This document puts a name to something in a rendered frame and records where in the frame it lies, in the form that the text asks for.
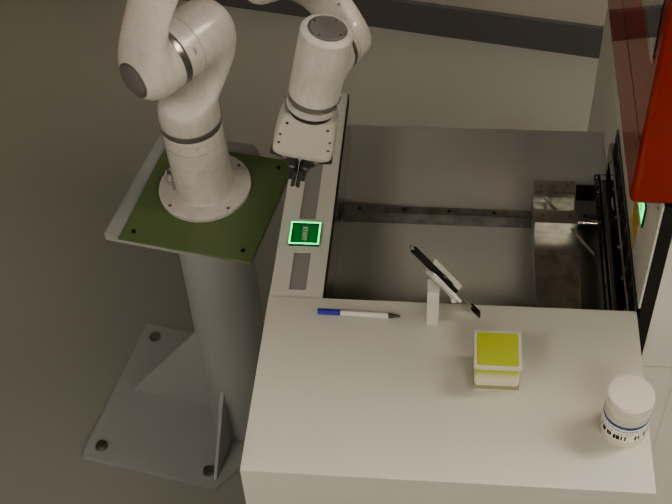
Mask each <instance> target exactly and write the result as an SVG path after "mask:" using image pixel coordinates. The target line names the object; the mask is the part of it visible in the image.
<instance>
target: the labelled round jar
mask: <svg viewBox="0 0 672 504"><path fill-rule="evenodd" d="M654 403H655V392H654V389H653V388H652V386H651V385H650V384H649V383H648V382H647V381H645V380H644V379H642V378H640V377H637V376H633V375H624V376H620V377H617V378H615V379H614V380H613V381H612V382H611V383H610V384H609V386H608V390H607V394H606V399H605V402H604V407H603V411H602V416H601V421H600V430H601V433H602V435H603V436H604V438H605V439H606V440H607V441H608V442H610V443H611V444H613V445H616V446H619V447H633V446H636V445H638V444H639V443H641V442H642V441H643V439H644V437H645V435H646V432H647V428H648V425H649V421H650V418H651V413H652V410H653V406H654Z"/></svg>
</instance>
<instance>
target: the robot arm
mask: <svg viewBox="0 0 672 504"><path fill-rule="evenodd" d="M291 1H294V2H296V3H298V4H300V5H301V6H303V7H304V8H305V9H307V10H308V11H309V12H310V13H311V15H310V16H308V17H306V18H305V19H304V20H303V21H302V22H301V24H300V27H299V33H298V38H297V43H296V49H295V54H294V60H293V65H292V71H291V76H290V82H289V87H288V92H287V97H286V98H285V100H284V102H283V104H282V106H281V109H280V112H279V115H278V119H277V123H276V127H275V132H274V139H273V143H272V144H271V146H270V153H271V154H274V155H276V156H281V158H282V159H283V160H284V161H285V162H286V163H287V164H288V168H289V173H288V179H291V185H290V186H292V187H293V186H295V181H296V187H297V188H299V187H300V182H301V181H304V182H305V178H306V173H307V172H308V171H309V169H310V168H312V167H315V166H317V165H319V164H328V165H329V164H332V159H333V155H332V154H333V150H334V145H335V139H336V133H337V127H338V108H337V104H341V102H342V96H340V95H341V91H342V87H343V83H344V80H345V78H346V76H347V74H348V73H349V71H350V70H351V69H352V68H353V67H354V66H355V65H356V64H357V63H358V62H359V61H360V60H361V59H362V58H363V57H364V56H365V55H366V54H367V53H368V52H369V50H370V48H371V44H372V38H371V33H370V30H369V28H368V26H367V24H366V22H365V20H364V18H363V16H362V15H361V13H360V11H359V10H358V8H357V7H356V5H355V4H354V2H353V1H352V0H291ZM177 3H178V0H126V6H125V11H124V15H123V20H122V25H121V30H120V36H119V44H118V66H119V71H120V74H121V77H122V79H123V81H124V83H125V85H126V87H127V88H128V89H129V90H130V91H131V92H132V93H133V94H134V95H136V96H137V97H139V98H141V99H143V100H148V101H156V100H158V103H157V116H158V120H159V125H160V129H161V133H162V137H163V141H164V145H165V149H166V153H167V157H168V161H169V165H170V168H169V169H168V170H165V174H164V175H163V177H162V179H161V181H160V184H159V197H160V200H161V203H162V205H163V207H164V208H165V209H166V210H167V211H168V212H169V213H170V214H171V215H173V216H174V217H176V218H178V219H181V220H184V221H188V222H195V223H203V222H211V221H215V220H219V219H222V218H224V217H227V216H229V215H230V214H232V213H234V212H235V211H237V210H238V209H239V208H240V207H241V206H242V205H243V204H244V203H245V202H246V200H247V198H248V197H249V194H250V191H251V185H252V183H251V176H250V173H249V171H248V169H247V167H246V166H245V165H244V164H243V163H242V162H241V161H240V160H238V159H237V158H235V157H233V156H230V155H229V152H228V147H227V141H226V136H225V131H224V126H223V121H222V115H221V110H220V105H219V97H220V94H221V91H222V89H223V86H224V84H225V82H226V79H227V77H228V74H229V71H230V68H231V65H232V62H233V59H234V55H235V50H236V30H235V26H234V23H233V20H232V18H231V16H230V14H229V13H228V11H227V10H226V9H225V8H224V7H223V6H222V5H221V4H219V3H218V2H216V1H214V0H190V1H188V2H186V3H184V4H182V5H180V6H179V7H177V8H176V5H177ZM175 8H176V9H175ZM298 158H299V159H302V160H301V161H300V164H299V160H298ZM298 165H299V169H298ZM297 172H298V174H297ZM296 176H297V180H296Z"/></svg>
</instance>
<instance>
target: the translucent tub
mask: <svg viewBox="0 0 672 504"><path fill-rule="evenodd" d="M520 371H522V342H521V332H510V331H484V330H474V349H473V388H474V389H475V390H482V391H505V392H516V391H517V390H519V377H520Z"/></svg>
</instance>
